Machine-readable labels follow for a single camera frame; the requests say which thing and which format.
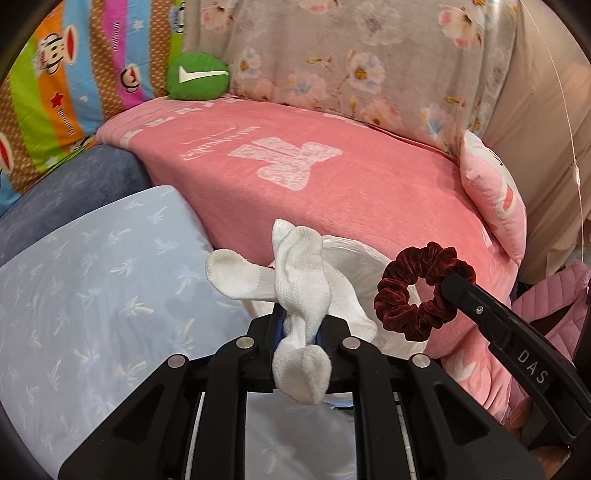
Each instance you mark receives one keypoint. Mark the pink quilted cloth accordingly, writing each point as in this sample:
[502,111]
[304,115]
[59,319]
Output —
[554,300]

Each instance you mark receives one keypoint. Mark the white sock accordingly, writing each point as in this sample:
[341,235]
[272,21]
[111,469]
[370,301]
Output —
[295,258]
[231,274]

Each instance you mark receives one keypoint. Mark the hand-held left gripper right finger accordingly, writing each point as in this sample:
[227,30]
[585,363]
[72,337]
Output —
[334,332]

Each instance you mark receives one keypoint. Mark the person's right hand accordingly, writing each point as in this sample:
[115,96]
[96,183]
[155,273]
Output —
[526,417]

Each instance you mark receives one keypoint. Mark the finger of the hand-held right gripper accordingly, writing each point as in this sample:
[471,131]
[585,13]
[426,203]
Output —
[475,304]

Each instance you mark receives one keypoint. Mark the pink blanket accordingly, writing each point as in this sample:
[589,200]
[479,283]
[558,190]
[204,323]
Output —
[277,161]

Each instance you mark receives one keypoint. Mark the green round cushion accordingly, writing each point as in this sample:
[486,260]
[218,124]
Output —
[198,90]

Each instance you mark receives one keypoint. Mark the dark red velvet scrunchie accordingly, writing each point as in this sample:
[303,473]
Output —
[390,295]

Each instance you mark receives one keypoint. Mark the striped monkey print pillow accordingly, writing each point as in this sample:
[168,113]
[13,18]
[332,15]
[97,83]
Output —
[92,69]

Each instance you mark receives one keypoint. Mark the blue-grey cushion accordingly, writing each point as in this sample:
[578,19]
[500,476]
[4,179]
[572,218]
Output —
[69,184]

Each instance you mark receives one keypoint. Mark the white trash bag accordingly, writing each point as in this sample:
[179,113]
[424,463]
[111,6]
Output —
[360,258]

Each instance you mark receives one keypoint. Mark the pink cushion white print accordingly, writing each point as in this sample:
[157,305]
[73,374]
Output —
[489,194]

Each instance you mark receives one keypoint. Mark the light blue printed sheet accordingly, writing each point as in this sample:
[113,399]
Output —
[92,323]

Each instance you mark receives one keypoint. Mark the grey floral pillow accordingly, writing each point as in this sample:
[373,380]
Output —
[369,46]

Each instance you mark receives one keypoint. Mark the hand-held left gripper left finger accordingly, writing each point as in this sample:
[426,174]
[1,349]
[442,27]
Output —
[278,331]

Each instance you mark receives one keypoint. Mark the beige curtain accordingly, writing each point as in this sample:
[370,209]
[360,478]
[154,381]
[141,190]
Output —
[531,138]

